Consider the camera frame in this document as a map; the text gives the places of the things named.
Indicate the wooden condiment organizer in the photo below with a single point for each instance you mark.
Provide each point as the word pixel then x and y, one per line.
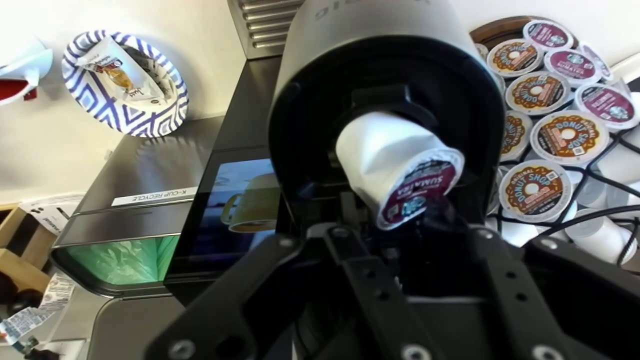
pixel 25 252

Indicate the black coffee maker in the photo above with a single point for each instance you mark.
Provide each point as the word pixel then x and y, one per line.
pixel 342 59

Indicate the coffee pod rack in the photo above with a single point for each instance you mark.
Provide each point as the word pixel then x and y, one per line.
pixel 569 161

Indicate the white coffee pod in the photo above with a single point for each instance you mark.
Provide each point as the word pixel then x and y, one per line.
pixel 396 167

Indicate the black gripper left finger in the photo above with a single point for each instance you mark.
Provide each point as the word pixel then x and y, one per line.
pixel 324 296

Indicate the blue patterned paper plate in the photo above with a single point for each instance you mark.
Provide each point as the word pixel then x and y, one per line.
pixel 125 83

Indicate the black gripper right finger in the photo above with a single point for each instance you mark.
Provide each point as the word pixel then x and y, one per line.
pixel 547 300

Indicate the red and white mug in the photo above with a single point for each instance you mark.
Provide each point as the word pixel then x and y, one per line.
pixel 22 65

